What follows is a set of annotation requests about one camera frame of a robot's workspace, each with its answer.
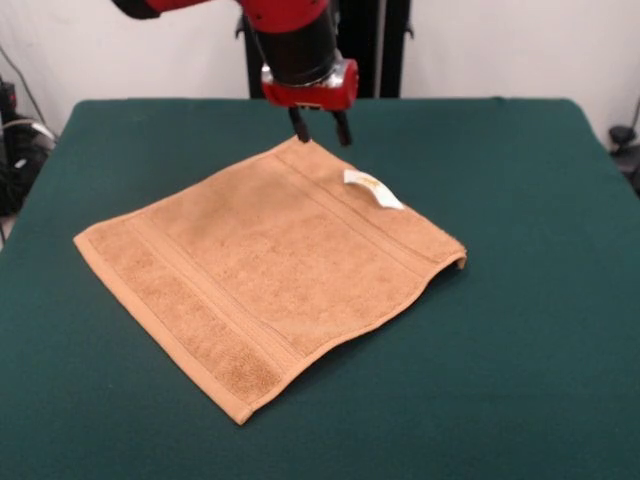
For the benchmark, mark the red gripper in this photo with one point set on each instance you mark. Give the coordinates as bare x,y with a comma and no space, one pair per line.
320,96

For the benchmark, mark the black robot pedestal stand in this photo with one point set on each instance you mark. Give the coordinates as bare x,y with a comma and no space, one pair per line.
390,50

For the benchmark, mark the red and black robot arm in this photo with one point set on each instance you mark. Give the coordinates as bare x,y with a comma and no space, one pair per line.
295,40

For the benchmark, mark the dark green table cloth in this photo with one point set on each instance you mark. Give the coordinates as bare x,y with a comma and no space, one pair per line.
500,350

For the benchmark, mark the black power strip with plugs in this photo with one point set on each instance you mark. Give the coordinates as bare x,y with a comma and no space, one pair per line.
7,100

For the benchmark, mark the tan terry towel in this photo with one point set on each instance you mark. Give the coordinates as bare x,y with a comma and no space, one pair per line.
260,260

